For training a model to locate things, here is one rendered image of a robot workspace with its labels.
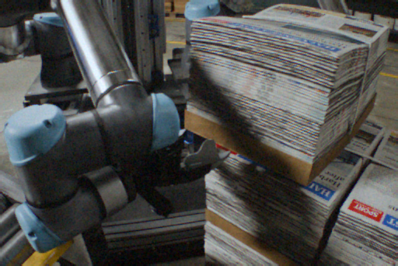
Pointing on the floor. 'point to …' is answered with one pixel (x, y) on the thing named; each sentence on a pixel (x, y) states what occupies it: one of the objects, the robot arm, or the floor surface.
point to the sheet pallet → (175, 8)
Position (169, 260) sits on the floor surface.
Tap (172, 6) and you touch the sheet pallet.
